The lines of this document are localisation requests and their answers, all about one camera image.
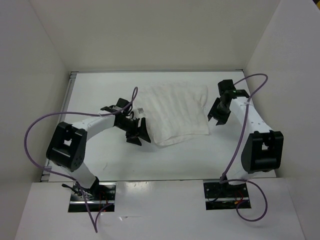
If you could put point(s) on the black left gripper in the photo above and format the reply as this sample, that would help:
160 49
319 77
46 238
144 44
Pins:
142 131

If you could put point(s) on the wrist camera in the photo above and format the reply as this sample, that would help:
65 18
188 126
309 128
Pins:
225 85
138 113

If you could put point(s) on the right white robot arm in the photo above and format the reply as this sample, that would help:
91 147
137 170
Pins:
259 149

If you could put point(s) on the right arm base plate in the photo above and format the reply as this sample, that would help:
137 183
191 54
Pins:
225 196

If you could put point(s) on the white pleated skirt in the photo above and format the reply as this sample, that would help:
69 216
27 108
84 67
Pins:
174 112

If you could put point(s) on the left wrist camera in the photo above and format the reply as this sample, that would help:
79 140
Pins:
138 113

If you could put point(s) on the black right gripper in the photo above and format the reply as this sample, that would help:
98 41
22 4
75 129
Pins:
213 110

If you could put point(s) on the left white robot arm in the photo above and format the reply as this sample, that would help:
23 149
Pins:
67 147

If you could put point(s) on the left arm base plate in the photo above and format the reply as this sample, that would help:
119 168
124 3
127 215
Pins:
104 200

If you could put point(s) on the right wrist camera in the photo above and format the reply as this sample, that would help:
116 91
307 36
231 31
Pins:
225 85

